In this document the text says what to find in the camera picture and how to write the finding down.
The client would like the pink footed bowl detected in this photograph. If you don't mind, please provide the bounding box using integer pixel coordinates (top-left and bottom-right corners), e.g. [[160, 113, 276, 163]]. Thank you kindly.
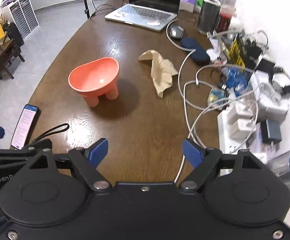
[[68, 57, 119, 107]]

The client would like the beige cleaning cloth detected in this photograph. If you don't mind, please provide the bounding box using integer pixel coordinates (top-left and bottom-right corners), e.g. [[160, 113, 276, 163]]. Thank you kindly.
[[138, 50, 178, 99]]

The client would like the smartphone with lit screen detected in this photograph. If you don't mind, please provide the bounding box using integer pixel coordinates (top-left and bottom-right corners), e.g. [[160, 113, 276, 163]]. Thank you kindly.
[[10, 104, 40, 150]]

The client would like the white power strip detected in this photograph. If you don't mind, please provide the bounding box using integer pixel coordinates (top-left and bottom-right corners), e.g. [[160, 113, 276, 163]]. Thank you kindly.
[[217, 105, 268, 164]]

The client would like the black power adapter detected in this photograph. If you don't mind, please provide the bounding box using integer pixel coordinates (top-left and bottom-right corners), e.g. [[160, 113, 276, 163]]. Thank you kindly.
[[261, 119, 282, 144]]

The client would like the black suitcase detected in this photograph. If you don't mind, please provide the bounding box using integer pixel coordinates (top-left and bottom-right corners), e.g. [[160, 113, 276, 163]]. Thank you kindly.
[[3, 22, 24, 47]]

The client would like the dark blue glasses case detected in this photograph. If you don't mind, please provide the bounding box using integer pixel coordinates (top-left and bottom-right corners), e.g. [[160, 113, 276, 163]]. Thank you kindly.
[[180, 37, 210, 66]]

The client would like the yellow and black package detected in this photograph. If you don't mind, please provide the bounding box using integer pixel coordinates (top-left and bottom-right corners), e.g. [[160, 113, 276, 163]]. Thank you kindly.
[[229, 34, 263, 69]]

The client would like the white drawer cabinet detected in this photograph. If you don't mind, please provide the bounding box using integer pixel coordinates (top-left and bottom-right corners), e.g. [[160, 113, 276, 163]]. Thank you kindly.
[[1, 0, 40, 40]]

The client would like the grey computer mouse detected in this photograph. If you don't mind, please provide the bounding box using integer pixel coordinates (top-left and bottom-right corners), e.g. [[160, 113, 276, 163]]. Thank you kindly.
[[170, 25, 184, 40]]

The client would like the black cylindrical canister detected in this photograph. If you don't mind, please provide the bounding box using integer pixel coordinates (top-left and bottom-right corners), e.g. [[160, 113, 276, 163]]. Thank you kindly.
[[197, 0, 221, 34]]

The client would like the black tripod stand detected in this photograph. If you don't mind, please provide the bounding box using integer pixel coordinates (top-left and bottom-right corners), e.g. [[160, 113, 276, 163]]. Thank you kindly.
[[83, 0, 90, 19]]

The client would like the red cup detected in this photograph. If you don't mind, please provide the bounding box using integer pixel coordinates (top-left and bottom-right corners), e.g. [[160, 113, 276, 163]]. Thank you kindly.
[[215, 4, 236, 33]]

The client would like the silver laptop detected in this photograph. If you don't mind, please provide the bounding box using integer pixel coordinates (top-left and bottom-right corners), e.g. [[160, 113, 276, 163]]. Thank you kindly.
[[105, 0, 180, 32]]

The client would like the black wrist strap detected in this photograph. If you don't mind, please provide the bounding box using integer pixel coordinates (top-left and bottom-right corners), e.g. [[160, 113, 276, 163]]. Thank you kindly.
[[31, 122, 71, 144]]

